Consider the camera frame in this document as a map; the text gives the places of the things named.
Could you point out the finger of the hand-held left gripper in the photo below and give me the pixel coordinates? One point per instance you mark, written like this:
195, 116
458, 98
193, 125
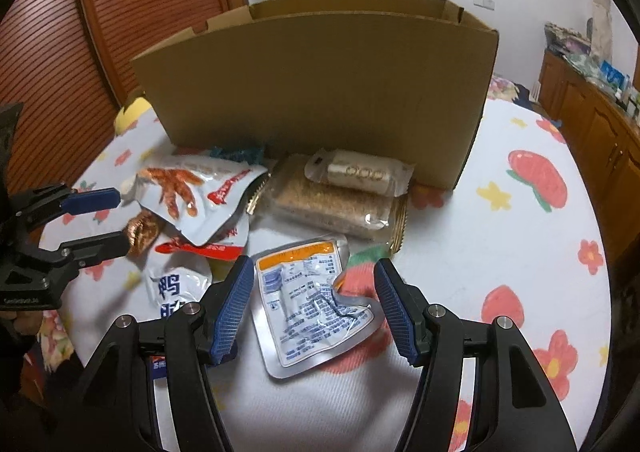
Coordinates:
95, 247
92, 200

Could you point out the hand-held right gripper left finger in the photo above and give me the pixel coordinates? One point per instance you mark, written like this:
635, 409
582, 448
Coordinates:
232, 312

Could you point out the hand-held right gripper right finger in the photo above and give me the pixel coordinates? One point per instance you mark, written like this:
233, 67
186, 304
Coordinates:
395, 307

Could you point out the copper brown snack packet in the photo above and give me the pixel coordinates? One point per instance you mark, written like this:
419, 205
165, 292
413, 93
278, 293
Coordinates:
142, 234

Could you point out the white packet with blue characters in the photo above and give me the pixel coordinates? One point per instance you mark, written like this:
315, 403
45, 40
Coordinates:
172, 282

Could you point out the silver packet with orange stripe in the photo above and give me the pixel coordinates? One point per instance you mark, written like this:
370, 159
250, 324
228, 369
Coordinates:
300, 307

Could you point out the red and white snack packet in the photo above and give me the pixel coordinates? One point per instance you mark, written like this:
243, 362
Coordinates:
220, 244

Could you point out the white chicken feet snack packet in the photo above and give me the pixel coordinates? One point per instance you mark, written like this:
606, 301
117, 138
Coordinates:
200, 202

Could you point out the clear packet of brown crackers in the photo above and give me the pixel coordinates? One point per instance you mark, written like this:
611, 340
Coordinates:
325, 212

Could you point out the small clear cake roll packet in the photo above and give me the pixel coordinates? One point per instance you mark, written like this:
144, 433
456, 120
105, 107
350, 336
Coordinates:
360, 171

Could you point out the brown cardboard box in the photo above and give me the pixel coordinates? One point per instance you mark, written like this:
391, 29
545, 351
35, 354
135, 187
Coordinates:
325, 91

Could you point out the person's left hand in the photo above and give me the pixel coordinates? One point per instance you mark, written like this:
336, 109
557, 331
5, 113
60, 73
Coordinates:
21, 325

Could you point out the yellow plush toy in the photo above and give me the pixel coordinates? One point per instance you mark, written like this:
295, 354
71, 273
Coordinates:
132, 114

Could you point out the white strawberry print bedsheet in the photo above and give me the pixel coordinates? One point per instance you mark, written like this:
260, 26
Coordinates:
500, 242

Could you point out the teal snack wrapper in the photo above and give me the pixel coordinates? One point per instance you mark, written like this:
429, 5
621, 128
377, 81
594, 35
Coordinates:
235, 152

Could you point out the brown wooden slatted wardrobe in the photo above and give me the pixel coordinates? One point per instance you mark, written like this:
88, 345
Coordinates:
150, 6

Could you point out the floral quilt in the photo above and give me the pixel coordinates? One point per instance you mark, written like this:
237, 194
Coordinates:
502, 87

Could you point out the brown wooden cabinet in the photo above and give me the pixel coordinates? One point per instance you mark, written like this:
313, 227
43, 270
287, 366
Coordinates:
590, 116

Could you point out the clutter of bottles and packets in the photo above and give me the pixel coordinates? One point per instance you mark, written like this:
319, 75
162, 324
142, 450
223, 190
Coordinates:
600, 66

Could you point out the patterned beige curtain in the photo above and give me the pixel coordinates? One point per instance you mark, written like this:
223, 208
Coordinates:
600, 16

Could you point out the white wall switch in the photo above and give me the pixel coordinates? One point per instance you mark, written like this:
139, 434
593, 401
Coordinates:
484, 2

